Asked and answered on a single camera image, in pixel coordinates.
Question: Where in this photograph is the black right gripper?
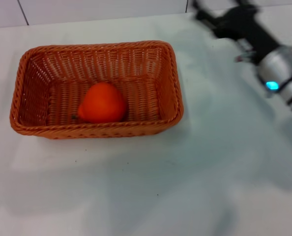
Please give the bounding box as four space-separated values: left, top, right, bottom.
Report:
193 0 282 65

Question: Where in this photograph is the orange woven plastic basket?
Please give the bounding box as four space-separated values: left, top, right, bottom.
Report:
9 40 185 140

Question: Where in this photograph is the orange toy fruit with stem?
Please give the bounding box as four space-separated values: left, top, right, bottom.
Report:
71 82 127 124

